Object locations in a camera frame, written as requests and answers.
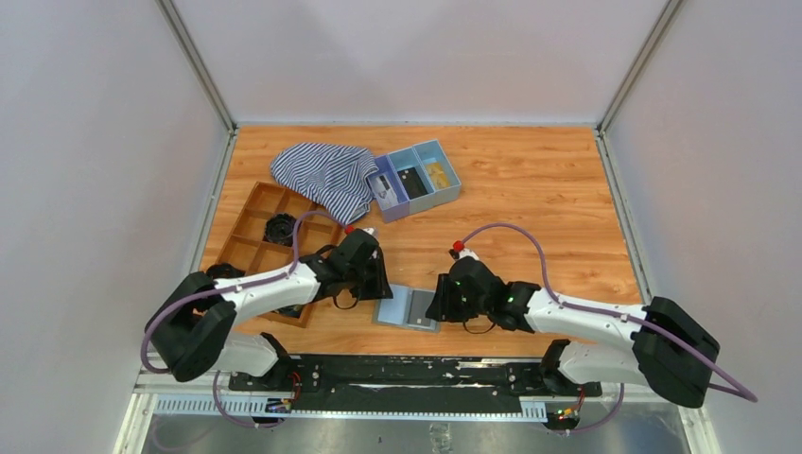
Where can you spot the dark grey credit card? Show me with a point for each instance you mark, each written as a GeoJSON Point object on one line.
{"type": "Point", "coordinates": [417, 318]}

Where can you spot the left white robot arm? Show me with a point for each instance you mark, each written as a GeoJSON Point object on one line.
{"type": "Point", "coordinates": [194, 331]}

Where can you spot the wooden compartment tray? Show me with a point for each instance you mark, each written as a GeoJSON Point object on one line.
{"type": "Point", "coordinates": [244, 246]}

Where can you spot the black card in box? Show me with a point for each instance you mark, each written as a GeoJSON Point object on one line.
{"type": "Point", "coordinates": [412, 182]}

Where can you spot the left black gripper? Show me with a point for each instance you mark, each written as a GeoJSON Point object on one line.
{"type": "Point", "coordinates": [374, 275]}

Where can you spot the blue three-compartment box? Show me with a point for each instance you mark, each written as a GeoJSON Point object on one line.
{"type": "Point", "coordinates": [417, 155]}

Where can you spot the striped blue white cloth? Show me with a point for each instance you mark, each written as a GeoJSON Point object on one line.
{"type": "Point", "coordinates": [333, 176]}

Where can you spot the grey card holder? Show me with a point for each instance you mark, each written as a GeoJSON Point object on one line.
{"type": "Point", "coordinates": [393, 312]}

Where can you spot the gold card in box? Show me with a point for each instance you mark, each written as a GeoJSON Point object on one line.
{"type": "Point", "coordinates": [437, 175]}

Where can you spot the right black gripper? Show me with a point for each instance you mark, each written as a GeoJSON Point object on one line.
{"type": "Point", "coordinates": [449, 297]}

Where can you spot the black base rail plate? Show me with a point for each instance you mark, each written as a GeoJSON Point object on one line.
{"type": "Point", "coordinates": [409, 384]}

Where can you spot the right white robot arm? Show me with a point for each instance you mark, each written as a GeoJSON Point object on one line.
{"type": "Point", "coordinates": [657, 345]}

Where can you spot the black ribbed round part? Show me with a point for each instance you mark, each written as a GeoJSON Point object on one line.
{"type": "Point", "coordinates": [279, 229]}

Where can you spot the silver card in box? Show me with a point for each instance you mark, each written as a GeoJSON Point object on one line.
{"type": "Point", "coordinates": [383, 190]}

